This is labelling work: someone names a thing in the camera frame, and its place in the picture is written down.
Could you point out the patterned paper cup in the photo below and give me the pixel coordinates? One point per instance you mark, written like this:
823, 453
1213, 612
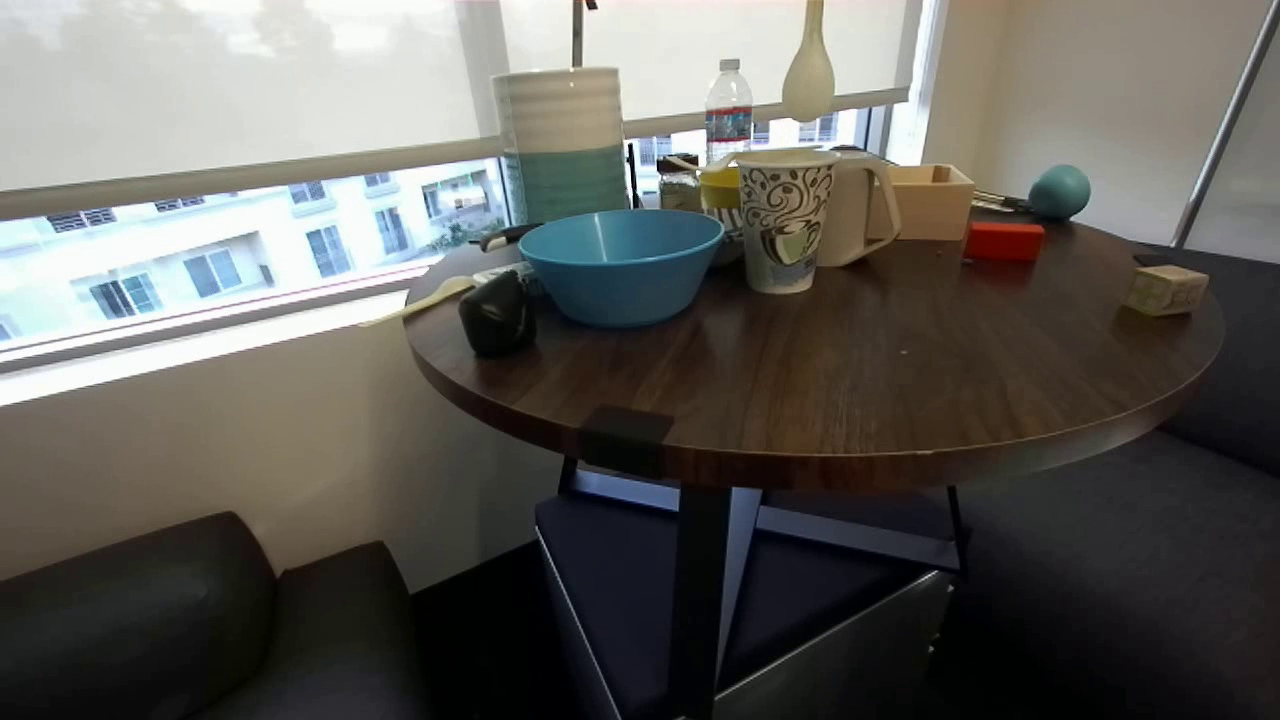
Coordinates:
787, 232

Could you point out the black tape patch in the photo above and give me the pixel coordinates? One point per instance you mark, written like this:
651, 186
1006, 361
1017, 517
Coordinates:
627, 441

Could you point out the blue plastic bowl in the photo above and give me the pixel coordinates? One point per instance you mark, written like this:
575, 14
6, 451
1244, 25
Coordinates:
622, 272

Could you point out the black rounded object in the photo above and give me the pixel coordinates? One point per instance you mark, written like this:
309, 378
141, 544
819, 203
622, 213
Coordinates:
497, 316

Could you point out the spice jar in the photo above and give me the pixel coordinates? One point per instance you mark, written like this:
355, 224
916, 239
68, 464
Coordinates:
679, 186

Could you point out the yellow bowl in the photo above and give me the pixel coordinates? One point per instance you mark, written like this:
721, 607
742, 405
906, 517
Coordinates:
717, 188

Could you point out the white teal ribbed container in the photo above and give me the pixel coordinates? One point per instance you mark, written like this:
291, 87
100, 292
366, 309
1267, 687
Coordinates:
562, 146

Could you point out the dark metal table base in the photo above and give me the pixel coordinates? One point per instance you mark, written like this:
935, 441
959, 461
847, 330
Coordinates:
702, 603

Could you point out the white plastic pitcher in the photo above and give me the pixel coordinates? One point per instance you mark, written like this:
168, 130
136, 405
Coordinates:
864, 213

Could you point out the clear water bottle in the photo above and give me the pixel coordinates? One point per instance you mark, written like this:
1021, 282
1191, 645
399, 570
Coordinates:
731, 107

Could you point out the white roller blind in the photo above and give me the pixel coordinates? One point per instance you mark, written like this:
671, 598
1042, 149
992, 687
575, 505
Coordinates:
203, 83
665, 42

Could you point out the cream open box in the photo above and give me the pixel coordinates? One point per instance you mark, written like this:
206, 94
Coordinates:
935, 206

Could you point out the thin bent rod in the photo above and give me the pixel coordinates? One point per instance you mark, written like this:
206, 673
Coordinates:
583, 32

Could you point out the orange red block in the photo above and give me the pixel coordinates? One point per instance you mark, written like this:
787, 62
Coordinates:
1006, 243

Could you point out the teal ball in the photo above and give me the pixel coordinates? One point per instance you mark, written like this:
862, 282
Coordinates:
1060, 195

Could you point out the small wooden block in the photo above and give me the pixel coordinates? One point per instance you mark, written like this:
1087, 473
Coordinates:
1167, 289

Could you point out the dark grey sofa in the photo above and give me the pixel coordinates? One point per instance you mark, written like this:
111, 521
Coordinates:
1132, 560

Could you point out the black leather armchair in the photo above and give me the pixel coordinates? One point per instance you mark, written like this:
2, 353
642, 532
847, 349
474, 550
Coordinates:
134, 624

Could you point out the grey metal pole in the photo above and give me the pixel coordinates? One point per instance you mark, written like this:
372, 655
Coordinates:
1228, 123

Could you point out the white window frame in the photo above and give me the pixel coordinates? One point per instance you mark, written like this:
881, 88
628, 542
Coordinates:
483, 83

